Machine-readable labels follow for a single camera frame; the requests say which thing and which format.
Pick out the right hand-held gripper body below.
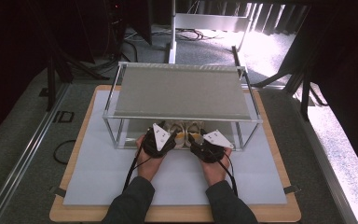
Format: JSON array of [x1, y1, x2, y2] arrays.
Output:
[[188, 129, 235, 164]]

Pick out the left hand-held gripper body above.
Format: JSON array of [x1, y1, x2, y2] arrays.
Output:
[[142, 122, 178, 160]]

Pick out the metal frame shoe rack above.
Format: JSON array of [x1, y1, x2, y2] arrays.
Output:
[[102, 61, 264, 150]]

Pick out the person's left hand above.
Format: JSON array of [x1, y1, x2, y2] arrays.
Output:
[[135, 134, 166, 183]]

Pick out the person's right hand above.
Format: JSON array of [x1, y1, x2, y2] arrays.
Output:
[[200, 147, 234, 188]]

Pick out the white table mat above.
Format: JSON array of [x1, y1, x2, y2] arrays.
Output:
[[62, 90, 288, 206]]

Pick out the black metal bar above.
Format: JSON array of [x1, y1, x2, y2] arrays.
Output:
[[230, 45, 250, 86]]

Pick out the grey metal stand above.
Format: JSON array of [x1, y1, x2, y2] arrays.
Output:
[[167, 0, 254, 64]]

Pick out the black tripod stand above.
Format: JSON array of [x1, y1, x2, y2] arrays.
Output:
[[44, 43, 110, 113], [251, 59, 330, 122]]

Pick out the dark curtain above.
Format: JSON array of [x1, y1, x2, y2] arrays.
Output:
[[279, 0, 358, 181], [0, 0, 94, 150]]

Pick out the right hand-held gripper cable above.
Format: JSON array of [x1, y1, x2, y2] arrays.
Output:
[[209, 148, 240, 198]]

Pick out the hand-held gripper cable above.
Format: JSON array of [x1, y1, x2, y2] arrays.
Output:
[[122, 145, 153, 194], [209, 148, 240, 198]]

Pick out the left hand-held gripper cable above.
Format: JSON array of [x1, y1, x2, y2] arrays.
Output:
[[122, 145, 153, 194]]

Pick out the black strap clip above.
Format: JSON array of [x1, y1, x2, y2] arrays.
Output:
[[283, 184, 302, 195], [53, 186, 67, 198]]

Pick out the bundle of floor cables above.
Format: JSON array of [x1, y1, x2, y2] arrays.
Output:
[[155, 27, 220, 43]]

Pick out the black floor socket frame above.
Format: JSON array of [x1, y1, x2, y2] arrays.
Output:
[[52, 110, 76, 123]]

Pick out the black cable loop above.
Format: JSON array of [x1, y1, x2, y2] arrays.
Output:
[[52, 139, 77, 166]]

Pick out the metal floor rail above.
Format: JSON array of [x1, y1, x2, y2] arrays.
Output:
[[0, 83, 72, 224], [287, 90, 358, 224]]

